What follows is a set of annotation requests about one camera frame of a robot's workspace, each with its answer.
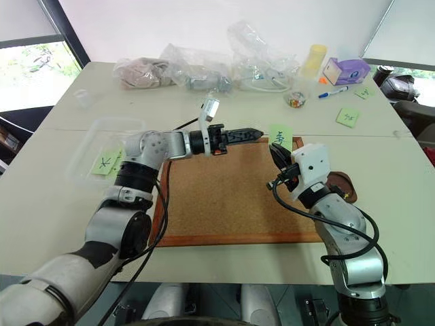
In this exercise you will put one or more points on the plastic bag with grey parts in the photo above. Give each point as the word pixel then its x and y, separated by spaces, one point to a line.
pixel 200 73

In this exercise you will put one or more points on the silver rounded robot leg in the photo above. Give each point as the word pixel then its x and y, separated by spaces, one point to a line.
pixel 260 302
pixel 164 302

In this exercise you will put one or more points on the plastic bag with pink cloth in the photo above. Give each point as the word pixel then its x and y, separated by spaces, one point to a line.
pixel 139 73

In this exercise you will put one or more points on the small clear plastic cup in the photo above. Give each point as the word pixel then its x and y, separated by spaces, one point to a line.
pixel 83 98

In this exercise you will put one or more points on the clear jar of colourful pushpins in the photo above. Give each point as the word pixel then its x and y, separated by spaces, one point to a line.
pixel 295 98

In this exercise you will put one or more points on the yellow cylindrical container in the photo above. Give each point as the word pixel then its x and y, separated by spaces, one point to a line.
pixel 314 61

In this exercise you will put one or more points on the dark seat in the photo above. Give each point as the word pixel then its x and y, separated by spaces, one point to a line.
pixel 20 119

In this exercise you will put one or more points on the small brown tray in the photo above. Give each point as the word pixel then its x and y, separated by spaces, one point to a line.
pixel 341 180

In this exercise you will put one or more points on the cork board with wooden frame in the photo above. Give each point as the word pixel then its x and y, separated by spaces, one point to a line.
pixel 221 197

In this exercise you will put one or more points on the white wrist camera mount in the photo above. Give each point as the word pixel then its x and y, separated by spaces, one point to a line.
pixel 210 108
pixel 312 163

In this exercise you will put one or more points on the blue and white marker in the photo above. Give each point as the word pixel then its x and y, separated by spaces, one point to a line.
pixel 333 92

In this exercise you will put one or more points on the green sticky note with writing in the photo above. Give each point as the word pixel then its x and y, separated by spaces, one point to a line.
pixel 347 117
pixel 103 163
pixel 363 92
pixel 283 134

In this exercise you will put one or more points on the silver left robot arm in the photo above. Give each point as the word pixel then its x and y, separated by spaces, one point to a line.
pixel 102 220

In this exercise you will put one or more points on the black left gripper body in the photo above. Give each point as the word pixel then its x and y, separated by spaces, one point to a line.
pixel 217 141

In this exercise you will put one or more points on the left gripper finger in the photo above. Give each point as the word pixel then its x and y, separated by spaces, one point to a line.
pixel 243 139
pixel 244 131

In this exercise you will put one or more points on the clear pushpin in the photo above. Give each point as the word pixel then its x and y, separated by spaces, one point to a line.
pixel 396 133

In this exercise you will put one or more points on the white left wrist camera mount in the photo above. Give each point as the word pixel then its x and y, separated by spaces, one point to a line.
pixel 210 108

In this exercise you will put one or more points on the small orange object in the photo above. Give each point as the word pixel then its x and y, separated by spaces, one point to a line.
pixel 323 81

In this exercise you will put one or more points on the black window frame post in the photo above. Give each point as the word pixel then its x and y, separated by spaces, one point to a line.
pixel 64 30

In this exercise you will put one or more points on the purple and white box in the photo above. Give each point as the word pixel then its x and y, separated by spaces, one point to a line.
pixel 346 71

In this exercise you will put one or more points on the black chair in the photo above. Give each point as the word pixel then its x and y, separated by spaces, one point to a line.
pixel 404 98

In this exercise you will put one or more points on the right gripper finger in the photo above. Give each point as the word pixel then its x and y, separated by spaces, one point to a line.
pixel 285 152
pixel 278 157

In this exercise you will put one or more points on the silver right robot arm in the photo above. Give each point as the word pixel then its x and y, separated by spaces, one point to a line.
pixel 360 268

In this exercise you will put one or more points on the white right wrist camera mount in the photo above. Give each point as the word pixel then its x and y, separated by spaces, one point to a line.
pixel 312 163

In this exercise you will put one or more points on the clear plastic box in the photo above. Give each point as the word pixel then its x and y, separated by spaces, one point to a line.
pixel 88 142

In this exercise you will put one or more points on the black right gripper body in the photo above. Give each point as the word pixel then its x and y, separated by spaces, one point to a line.
pixel 291 178

